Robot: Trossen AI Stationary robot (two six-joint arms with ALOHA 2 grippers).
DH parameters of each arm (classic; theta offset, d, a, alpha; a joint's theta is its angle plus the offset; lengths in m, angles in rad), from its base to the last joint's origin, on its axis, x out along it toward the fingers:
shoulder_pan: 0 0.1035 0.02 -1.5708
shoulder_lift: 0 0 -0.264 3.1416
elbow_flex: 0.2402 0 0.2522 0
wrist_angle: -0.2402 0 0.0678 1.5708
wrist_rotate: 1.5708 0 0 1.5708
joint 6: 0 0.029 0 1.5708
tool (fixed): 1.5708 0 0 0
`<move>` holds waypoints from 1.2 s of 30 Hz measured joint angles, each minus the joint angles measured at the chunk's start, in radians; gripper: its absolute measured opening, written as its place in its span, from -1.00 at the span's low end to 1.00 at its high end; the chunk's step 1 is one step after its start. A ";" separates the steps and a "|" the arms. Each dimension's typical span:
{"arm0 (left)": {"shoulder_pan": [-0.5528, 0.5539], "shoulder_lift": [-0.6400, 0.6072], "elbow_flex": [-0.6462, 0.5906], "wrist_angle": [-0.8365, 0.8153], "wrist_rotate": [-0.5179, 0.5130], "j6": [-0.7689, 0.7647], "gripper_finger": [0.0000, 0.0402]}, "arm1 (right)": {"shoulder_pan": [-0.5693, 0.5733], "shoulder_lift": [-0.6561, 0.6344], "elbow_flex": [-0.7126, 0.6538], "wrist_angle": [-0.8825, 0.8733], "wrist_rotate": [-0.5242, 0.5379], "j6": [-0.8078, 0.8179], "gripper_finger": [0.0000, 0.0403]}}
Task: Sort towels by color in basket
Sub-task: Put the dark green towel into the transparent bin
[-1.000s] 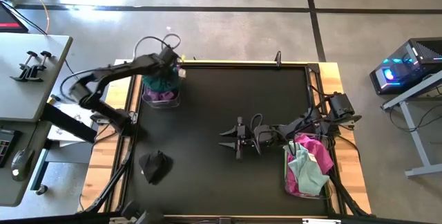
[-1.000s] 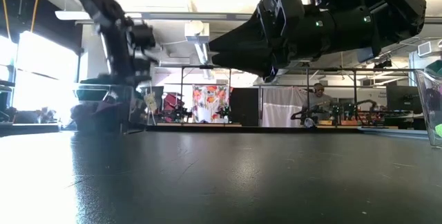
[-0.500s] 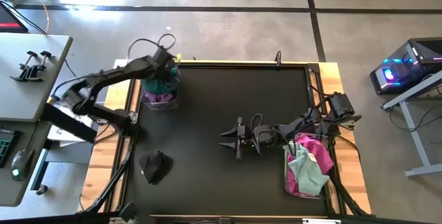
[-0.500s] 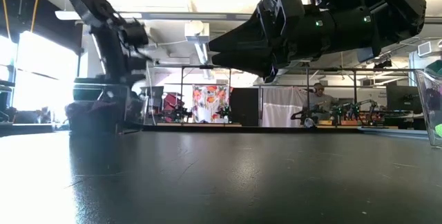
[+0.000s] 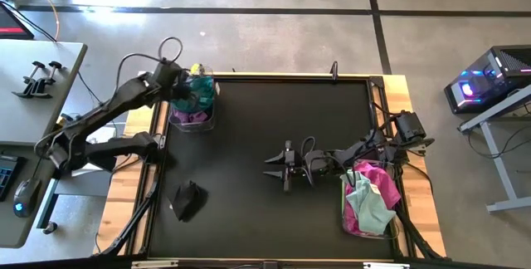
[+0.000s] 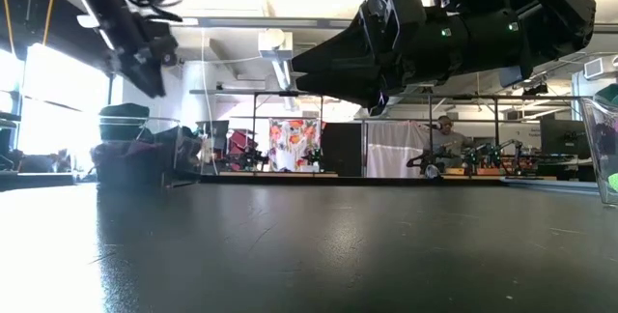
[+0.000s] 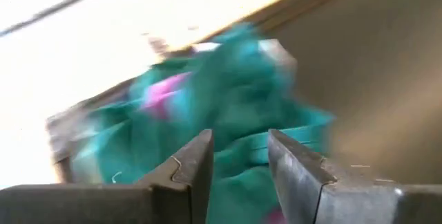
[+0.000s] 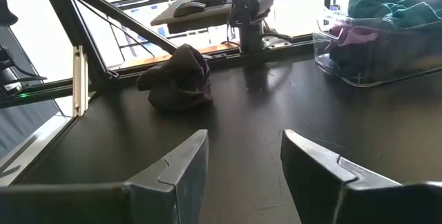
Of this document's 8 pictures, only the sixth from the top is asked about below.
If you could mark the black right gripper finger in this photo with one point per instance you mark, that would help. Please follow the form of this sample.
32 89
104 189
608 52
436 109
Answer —
347 52
347 86

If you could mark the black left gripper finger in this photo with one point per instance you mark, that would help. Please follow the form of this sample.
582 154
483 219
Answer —
140 78
158 78

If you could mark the clear plastic basket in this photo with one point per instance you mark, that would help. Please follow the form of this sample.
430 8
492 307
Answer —
190 153
591 158

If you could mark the lime green towel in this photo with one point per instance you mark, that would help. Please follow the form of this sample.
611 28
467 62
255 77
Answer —
614 182

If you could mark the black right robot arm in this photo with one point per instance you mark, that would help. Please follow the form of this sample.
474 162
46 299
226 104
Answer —
541 23

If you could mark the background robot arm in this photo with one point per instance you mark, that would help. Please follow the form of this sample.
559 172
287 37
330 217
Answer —
492 153
425 161

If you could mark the black metal rack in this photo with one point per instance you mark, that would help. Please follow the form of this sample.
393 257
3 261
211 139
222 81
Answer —
289 93

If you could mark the black room panel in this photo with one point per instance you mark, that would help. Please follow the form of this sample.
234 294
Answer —
340 149

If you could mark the white ceiling box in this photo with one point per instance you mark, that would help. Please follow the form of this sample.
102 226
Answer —
275 45

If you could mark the white curtain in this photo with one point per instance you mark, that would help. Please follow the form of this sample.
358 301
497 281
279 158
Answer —
391 149

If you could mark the bright window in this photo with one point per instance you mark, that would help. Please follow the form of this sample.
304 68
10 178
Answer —
63 91

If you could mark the floral poster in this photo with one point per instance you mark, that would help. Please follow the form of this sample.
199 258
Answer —
294 144

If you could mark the red chair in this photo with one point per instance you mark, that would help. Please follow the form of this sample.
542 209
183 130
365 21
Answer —
241 144

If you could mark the person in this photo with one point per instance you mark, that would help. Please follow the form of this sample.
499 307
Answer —
446 141

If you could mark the black track light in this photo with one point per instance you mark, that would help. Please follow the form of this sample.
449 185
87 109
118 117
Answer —
536 91

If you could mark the dark room monitor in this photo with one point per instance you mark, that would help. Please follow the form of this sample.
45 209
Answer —
562 136

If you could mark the white wall vent unit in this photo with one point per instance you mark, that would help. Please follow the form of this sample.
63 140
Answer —
598 67

